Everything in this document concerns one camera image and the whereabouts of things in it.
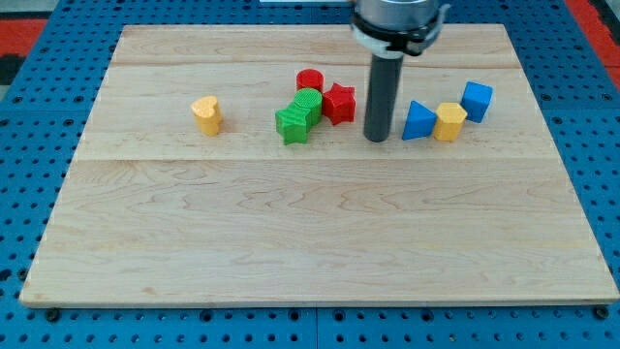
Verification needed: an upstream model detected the blue triangle block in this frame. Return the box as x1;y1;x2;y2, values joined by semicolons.
401;101;437;141

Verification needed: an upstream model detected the yellow hexagon block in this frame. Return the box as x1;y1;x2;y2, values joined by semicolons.
432;102;467;142

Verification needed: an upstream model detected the yellow heart block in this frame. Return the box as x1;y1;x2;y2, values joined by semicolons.
191;96;223;136

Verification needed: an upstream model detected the red star block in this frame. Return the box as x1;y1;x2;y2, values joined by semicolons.
322;82;357;126

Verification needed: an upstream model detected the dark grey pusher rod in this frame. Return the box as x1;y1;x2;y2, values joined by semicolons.
363;55;403;143

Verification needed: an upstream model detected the blue cube block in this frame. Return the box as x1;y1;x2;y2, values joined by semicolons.
460;81;494;123

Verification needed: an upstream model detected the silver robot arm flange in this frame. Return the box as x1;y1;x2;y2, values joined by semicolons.
351;0;450;59

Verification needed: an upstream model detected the red cylinder block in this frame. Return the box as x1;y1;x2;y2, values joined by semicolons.
295;68;325;93

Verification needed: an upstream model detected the green star block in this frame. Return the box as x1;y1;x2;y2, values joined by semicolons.
275;103;311;145

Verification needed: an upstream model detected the green cylinder block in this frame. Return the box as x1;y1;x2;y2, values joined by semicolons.
294;87;323;128

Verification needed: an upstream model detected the light wooden board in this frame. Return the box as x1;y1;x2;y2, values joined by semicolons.
20;24;619;308

